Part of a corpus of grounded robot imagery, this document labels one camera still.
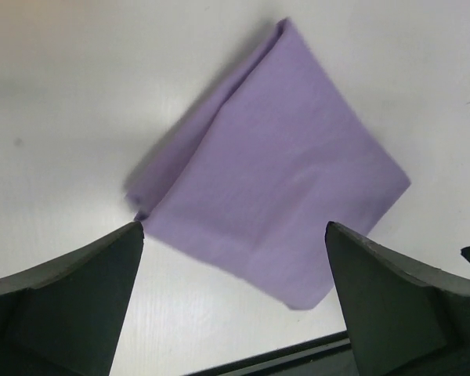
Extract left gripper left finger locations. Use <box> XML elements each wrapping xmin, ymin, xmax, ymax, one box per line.
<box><xmin>0</xmin><ymin>222</ymin><xmax>144</xmax><ymax>375</ymax></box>

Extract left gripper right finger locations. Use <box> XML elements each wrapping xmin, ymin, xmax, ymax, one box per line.
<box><xmin>325</xmin><ymin>222</ymin><xmax>470</xmax><ymax>375</ymax></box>

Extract purple t shirt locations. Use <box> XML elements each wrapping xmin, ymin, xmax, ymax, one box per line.
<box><xmin>127</xmin><ymin>19</ymin><xmax>410</xmax><ymax>310</ymax></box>

